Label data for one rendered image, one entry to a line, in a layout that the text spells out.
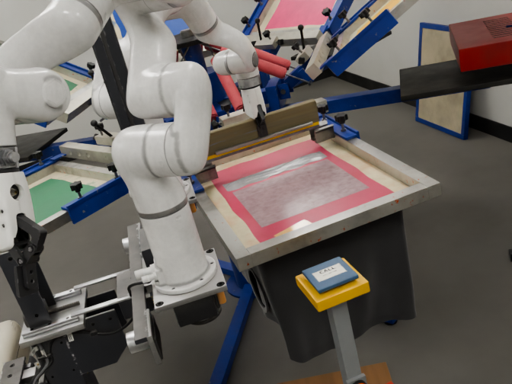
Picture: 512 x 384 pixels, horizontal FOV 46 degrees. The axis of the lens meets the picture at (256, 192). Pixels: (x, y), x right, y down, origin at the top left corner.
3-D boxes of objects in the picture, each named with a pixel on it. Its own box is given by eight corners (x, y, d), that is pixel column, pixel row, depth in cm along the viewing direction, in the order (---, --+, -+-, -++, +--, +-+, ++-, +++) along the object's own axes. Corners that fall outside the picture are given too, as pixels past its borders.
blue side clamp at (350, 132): (362, 149, 208) (359, 130, 205) (349, 155, 207) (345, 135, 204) (325, 129, 234) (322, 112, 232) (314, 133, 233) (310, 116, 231)
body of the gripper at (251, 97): (234, 82, 201) (241, 114, 205) (243, 88, 191) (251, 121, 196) (255, 76, 202) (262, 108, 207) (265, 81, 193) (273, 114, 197)
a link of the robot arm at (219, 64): (233, 52, 181) (206, 56, 186) (241, 86, 185) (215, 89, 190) (255, 39, 193) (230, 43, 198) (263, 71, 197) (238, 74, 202)
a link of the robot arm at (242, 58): (187, 36, 175) (222, 81, 191) (225, 30, 168) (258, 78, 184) (195, 14, 178) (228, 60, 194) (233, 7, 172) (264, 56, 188)
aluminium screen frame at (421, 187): (441, 194, 164) (440, 182, 162) (239, 272, 152) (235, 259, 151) (322, 126, 234) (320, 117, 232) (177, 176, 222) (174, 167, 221)
